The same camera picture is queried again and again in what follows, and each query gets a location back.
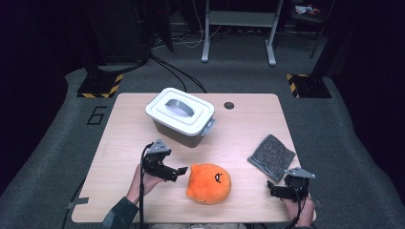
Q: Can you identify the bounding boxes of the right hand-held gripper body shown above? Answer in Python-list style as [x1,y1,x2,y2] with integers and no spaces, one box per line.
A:
[284,167,316,202]

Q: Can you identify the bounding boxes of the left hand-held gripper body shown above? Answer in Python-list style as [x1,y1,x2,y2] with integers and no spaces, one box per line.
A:
[141,137,173,177]

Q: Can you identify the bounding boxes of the grey plastic storage box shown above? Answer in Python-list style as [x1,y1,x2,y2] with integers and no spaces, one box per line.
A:
[152,118,208,149]

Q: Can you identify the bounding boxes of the grey cloth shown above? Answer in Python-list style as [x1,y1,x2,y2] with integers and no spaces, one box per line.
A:
[246,134,296,183]

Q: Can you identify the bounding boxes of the orange plush toy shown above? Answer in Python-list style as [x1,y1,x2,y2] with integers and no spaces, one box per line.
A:
[185,162,232,205]

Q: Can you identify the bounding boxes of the person's right hand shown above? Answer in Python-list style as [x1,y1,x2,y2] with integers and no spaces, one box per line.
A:
[282,196,316,227]

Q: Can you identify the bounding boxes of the person's left hand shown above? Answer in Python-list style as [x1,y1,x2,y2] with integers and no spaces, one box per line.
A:
[125,164,166,204]

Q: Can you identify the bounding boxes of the black striped stand base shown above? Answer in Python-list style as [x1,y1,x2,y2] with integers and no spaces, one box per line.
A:
[286,73,332,99]
[76,73,124,99]

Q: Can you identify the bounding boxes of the black cabinet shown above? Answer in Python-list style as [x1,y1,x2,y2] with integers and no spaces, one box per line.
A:
[80,0,151,65]

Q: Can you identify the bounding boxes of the colourful item on shelf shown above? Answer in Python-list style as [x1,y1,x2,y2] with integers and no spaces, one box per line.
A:
[295,4,321,16]

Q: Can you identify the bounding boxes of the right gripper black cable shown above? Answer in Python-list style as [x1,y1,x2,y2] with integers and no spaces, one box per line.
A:
[285,180,308,229]

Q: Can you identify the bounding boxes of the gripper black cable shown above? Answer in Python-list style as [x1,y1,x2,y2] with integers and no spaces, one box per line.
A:
[285,180,308,229]
[138,142,155,229]

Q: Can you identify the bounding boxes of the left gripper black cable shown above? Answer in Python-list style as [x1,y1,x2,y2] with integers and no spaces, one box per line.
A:
[138,142,155,229]

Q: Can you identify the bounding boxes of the thin black hanging cable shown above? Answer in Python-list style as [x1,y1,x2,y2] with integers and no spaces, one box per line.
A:
[61,179,86,229]

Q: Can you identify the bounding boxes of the black floor cable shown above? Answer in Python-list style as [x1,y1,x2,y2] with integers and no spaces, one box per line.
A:
[149,54,188,94]
[152,56,208,94]

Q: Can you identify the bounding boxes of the white cable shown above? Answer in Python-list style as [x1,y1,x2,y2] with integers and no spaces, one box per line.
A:
[181,0,224,50]

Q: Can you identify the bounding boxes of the white desk frame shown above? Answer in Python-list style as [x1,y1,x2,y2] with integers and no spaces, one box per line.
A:
[201,0,285,67]

